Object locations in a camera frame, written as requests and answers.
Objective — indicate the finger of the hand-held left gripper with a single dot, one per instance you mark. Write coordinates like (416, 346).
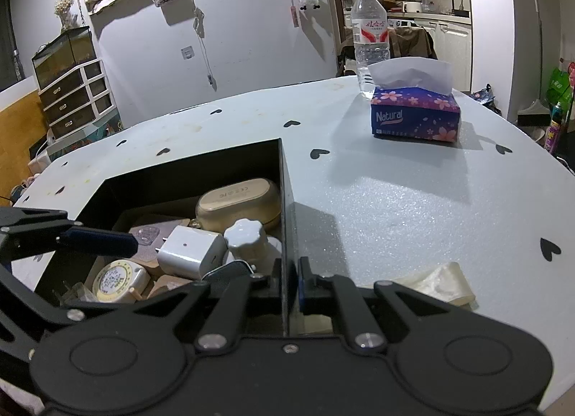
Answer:
(27, 303)
(103, 240)

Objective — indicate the white wall socket plate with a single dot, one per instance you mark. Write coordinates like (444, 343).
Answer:
(186, 53)

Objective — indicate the crumpled translucent plastic bag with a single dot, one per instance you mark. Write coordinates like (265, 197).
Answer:
(438, 283)

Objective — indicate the green plastic bag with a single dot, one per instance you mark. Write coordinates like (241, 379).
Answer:
(558, 85)

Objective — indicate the spray can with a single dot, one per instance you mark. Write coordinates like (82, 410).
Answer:
(553, 130)

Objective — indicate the wooden block with clear hook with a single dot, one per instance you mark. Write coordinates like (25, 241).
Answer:
(146, 236)

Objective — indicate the dark window curtain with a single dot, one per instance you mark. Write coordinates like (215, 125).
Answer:
(6, 38)

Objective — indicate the dried flowers in vase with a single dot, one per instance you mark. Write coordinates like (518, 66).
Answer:
(65, 9)

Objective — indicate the red plastic bag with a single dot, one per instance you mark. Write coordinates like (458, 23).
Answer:
(571, 75)

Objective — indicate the white rice cooker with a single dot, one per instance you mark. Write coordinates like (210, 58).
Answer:
(411, 7)

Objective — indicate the chair with brown jacket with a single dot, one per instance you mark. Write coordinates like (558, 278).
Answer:
(411, 43)

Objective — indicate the glass fish tank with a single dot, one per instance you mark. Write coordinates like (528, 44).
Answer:
(63, 61)

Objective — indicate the white storage box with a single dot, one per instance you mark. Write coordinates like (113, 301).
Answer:
(42, 160)

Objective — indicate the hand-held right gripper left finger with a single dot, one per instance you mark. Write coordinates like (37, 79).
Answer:
(274, 283)

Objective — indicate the clear water bottle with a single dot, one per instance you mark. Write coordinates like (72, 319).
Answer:
(370, 29)

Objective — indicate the white suction knob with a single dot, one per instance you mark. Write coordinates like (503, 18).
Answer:
(245, 238)

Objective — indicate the small white dotted charger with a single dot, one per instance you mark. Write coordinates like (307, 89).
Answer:
(188, 254)

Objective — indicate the dark bag on floor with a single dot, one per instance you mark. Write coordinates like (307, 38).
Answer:
(483, 99)

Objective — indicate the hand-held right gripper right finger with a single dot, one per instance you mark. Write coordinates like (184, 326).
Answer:
(302, 285)

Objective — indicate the white drawer unit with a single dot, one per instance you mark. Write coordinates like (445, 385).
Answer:
(76, 99)

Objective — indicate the printed cabinet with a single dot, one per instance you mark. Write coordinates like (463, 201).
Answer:
(101, 130)

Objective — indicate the beige earbuds case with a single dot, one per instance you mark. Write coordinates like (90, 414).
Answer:
(238, 209)

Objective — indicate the black box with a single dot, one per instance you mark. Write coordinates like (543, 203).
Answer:
(188, 169)

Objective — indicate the purple floral tissue pack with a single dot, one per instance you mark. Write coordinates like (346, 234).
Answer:
(413, 121)

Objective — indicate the dark smartwatch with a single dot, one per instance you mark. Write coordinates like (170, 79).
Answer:
(229, 270)

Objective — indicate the white kitchen counter cabinet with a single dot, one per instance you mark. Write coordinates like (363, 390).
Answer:
(451, 45)

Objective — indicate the pile of plush toys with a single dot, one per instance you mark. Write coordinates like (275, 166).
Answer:
(27, 182)

